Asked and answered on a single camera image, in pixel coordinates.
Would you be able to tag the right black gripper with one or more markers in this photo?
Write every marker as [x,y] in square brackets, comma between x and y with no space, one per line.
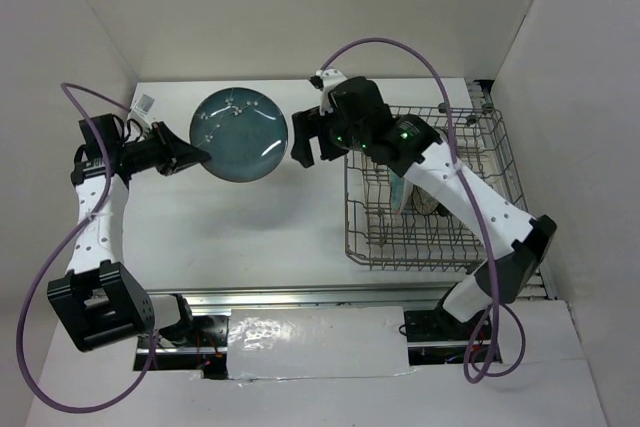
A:
[306,124]

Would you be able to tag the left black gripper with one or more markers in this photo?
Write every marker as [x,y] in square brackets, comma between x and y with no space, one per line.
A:
[174,152]

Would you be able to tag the dark teal plate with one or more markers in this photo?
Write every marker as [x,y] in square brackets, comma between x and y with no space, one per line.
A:
[243,130]

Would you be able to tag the red teal floral plate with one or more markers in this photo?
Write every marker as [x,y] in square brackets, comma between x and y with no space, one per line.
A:
[400,192]

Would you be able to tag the patterned plate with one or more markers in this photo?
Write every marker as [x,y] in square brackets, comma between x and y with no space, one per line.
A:
[423,202]

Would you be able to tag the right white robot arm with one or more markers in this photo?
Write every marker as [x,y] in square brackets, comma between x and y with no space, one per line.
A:
[515,241]

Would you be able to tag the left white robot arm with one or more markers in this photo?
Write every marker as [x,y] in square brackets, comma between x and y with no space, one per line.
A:
[98,300]

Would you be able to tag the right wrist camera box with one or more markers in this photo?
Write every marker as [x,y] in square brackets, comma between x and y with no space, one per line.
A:
[324,80]

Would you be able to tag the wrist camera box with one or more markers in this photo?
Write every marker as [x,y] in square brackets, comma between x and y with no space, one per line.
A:
[324,80]
[141,107]

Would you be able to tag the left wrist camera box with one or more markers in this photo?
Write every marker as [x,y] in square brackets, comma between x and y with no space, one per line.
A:
[141,107]

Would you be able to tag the grey wire dish rack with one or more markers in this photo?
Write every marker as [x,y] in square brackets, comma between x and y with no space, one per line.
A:
[381,240]

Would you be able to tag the aluminium mounting rail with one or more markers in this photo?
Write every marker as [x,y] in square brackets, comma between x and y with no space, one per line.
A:
[275,242]

